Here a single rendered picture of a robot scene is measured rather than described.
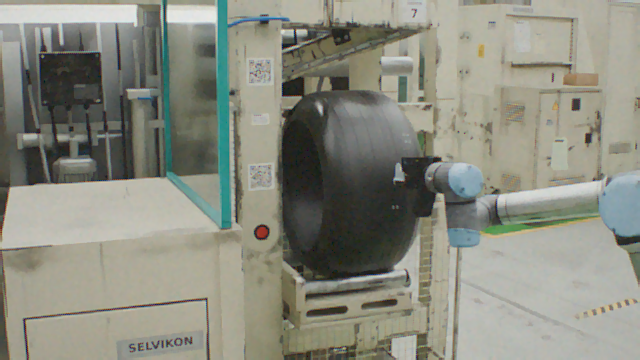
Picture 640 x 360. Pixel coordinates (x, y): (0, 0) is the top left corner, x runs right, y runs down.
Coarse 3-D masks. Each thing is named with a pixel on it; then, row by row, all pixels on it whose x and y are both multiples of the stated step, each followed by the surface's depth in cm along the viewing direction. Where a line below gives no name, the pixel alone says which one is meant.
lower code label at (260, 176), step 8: (248, 168) 200; (256, 168) 201; (264, 168) 201; (272, 168) 202; (248, 176) 200; (256, 176) 201; (264, 176) 202; (272, 176) 203; (256, 184) 201; (264, 184) 202; (272, 184) 203
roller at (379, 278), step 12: (336, 276) 209; (348, 276) 210; (360, 276) 210; (372, 276) 211; (384, 276) 213; (396, 276) 214; (408, 276) 215; (312, 288) 204; (324, 288) 206; (336, 288) 207; (348, 288) 209; (360, 288) 211
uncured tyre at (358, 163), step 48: (336, 96) 206; (384, 96) 211; (288, 144) 229; (336, 144) 194; (384, 144) 196; (288, 192) 240; (336, 192) 193; (384, 192) 194; (288, 240) 231; (336, 240) 197; (384, 240) 200
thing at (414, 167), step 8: (408, 160) 183; (416, 160) 181; (424, 160) 180; (432, 160) 176; (440, 160) 176; (408, 168) 182; (416, 168) 180; (424, 168) 175; (408, 176) 182; (416, 176) 180; (424, 176) 174; (416, 184) 180; (424, 184) 175
